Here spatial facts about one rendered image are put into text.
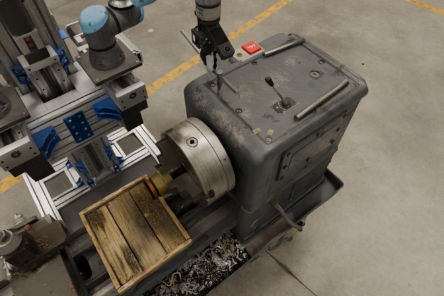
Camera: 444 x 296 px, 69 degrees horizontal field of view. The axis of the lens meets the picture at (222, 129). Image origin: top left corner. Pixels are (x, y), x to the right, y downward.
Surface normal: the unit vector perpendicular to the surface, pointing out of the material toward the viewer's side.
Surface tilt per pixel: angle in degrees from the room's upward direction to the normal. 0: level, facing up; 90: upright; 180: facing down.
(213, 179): 59
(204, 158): 32
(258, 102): 0
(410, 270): 0
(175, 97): 0
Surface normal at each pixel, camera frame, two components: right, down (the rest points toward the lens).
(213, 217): 0.00, -0.62
